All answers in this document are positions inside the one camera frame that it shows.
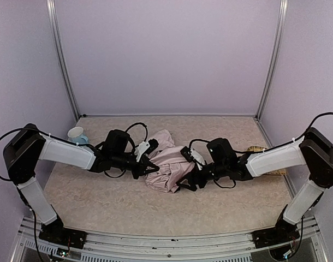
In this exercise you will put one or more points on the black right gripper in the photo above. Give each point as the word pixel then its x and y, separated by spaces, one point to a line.
pixel 194 178

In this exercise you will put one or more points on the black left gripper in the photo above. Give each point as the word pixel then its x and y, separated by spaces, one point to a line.
pixel 137 167

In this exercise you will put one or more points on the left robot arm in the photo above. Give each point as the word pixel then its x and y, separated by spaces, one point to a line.
pixel 30 145

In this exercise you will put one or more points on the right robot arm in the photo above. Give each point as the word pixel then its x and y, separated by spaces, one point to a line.
pixel 312 149

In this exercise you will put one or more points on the light blue enamel mug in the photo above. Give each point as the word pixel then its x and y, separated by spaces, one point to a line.
pixel 77 136

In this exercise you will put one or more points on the woven bamboo tray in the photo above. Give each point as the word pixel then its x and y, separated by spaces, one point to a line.
pixel 276 172

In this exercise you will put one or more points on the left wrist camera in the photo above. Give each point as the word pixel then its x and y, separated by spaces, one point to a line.
pixel 145 147

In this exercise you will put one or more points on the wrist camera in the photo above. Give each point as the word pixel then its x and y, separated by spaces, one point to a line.
pixel 145 147
pixel 191 155

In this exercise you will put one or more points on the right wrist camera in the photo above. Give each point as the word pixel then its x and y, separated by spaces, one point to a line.
pixel 191 155

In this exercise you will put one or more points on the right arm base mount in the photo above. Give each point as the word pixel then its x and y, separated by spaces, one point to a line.
pixel 275 235

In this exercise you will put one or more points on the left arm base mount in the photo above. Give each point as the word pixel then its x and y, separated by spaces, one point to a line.
pixel 63 236

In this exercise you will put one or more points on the aluminium front rail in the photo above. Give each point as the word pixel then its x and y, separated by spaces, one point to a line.
pixel 102 246

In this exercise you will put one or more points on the left aluminium frame post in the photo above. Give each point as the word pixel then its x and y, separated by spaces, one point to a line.
pixel 51 9

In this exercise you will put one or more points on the aluminium frame post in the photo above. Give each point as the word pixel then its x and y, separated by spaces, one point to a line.
pixel 273 59
pixel 51 9

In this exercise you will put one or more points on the right aluminium frame post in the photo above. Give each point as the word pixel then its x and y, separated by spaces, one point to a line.
pixel 273 59

